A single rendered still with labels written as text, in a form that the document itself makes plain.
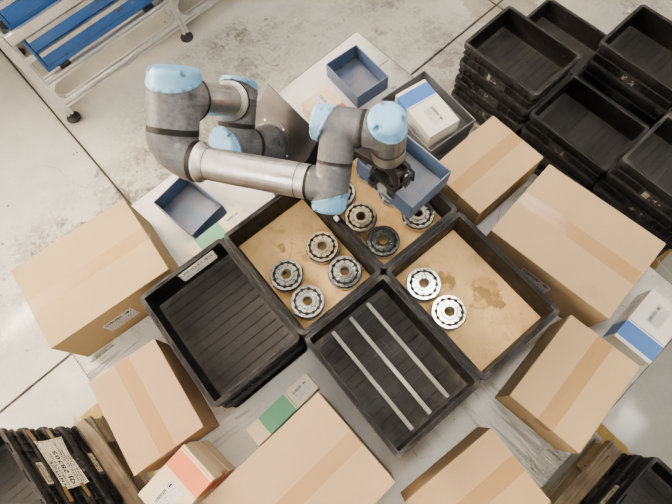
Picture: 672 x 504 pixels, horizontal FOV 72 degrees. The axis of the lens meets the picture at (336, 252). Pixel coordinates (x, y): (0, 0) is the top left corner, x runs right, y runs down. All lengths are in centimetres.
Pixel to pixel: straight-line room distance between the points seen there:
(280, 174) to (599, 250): 98
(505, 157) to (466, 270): 41
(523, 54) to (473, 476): 179
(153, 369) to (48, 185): 177
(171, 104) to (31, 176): 211
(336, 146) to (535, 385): 87
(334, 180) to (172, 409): 83
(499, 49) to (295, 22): 134
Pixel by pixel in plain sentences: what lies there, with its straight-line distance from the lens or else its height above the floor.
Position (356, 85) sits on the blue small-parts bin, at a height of 70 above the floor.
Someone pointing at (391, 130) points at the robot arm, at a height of 147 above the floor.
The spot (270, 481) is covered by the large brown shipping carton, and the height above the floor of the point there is 90.
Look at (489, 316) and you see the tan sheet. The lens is 147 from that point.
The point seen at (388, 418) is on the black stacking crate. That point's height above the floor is 83.
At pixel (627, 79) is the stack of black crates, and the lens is 248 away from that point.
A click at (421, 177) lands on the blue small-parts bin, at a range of 132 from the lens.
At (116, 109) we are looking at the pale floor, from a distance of 313.
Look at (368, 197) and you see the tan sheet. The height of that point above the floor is 83.
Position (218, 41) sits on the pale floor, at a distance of 322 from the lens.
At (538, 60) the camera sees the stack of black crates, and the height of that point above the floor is 49.
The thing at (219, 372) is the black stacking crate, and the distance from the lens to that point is 146.
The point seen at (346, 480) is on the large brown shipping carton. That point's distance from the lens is 133.
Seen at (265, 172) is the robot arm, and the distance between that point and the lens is 101.
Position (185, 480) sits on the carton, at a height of 92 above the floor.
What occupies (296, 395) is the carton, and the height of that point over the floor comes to 76.
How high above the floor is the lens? 222
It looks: 70 degrees down
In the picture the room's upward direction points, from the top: 9 degrees counter-clockwise
